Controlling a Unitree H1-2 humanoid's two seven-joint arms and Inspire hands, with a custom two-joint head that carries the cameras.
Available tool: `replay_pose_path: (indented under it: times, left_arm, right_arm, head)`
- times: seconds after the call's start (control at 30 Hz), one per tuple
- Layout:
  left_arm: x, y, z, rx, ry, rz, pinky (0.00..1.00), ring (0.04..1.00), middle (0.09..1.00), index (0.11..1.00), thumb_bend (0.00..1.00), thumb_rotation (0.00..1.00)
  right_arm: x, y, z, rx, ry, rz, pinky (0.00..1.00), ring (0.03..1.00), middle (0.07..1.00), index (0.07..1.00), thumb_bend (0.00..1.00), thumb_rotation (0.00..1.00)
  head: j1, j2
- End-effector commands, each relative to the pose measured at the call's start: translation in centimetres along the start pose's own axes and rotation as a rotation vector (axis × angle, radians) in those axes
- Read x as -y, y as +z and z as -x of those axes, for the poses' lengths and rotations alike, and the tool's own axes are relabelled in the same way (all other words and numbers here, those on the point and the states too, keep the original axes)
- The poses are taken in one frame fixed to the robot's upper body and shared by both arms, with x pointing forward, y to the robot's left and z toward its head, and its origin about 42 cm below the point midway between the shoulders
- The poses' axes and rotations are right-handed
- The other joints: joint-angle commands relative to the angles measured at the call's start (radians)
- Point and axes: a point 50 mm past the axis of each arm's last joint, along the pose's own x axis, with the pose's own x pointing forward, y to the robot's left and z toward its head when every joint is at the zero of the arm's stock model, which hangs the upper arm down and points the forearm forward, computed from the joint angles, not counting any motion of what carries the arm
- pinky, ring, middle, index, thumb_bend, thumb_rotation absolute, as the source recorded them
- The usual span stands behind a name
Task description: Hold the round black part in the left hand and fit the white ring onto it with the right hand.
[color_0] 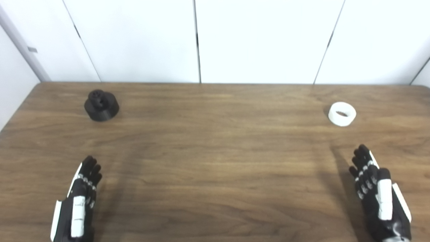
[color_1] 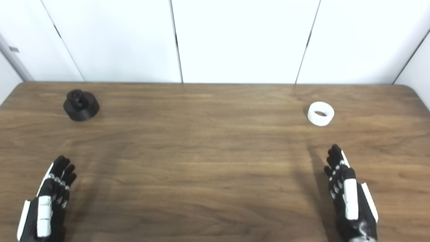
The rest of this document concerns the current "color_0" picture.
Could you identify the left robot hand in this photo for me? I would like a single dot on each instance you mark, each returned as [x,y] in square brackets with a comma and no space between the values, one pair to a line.
[78,208]

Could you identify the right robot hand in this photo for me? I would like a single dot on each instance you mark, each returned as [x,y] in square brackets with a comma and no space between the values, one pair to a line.
[383,201]

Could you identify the round black stepped part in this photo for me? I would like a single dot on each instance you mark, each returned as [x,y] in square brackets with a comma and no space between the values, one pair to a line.
[102,111]

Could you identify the small gray post label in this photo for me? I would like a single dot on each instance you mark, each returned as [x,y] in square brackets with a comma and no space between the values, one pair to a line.
[32,49]

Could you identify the gray wall corner post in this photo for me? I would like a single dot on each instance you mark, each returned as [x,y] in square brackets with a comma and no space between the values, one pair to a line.
[23,47]

